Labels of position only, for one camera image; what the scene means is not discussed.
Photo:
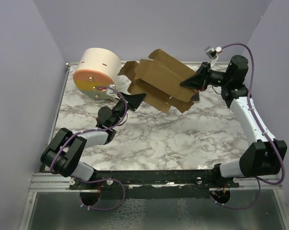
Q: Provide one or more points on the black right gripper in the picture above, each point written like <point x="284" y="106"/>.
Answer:
<point x="200" y="81"/>

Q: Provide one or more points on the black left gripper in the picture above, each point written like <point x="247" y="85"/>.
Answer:
<point x="134" y="100"/>

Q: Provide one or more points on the brown cardboard box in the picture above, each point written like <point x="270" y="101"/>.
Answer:
<point x="159" y="77"/>

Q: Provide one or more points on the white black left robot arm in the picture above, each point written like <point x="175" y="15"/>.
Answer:
<point x="63" y="153"/>

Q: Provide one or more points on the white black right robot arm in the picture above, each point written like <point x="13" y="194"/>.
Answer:
<point x="265" y="153"/>

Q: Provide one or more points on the dark book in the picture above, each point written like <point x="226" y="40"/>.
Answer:
<point x="196" y="97"/>

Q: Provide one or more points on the cream cylindrical container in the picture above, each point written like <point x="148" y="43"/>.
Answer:
<point x="97" y="67"/>

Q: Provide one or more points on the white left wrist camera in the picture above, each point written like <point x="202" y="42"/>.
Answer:
<point x="110" y="91"/>

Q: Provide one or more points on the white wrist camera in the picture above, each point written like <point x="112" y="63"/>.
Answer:
<point x="110" y="91"/>
<point x="213" y="54"/>

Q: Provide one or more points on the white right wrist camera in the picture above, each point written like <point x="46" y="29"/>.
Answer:
<point x="213" y="54"/>

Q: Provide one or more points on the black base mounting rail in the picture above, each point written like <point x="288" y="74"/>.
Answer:
<point x="155" y="184"/>

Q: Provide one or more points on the aluminium frame rail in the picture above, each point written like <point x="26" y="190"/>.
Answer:
<point x="46" y="182"/>

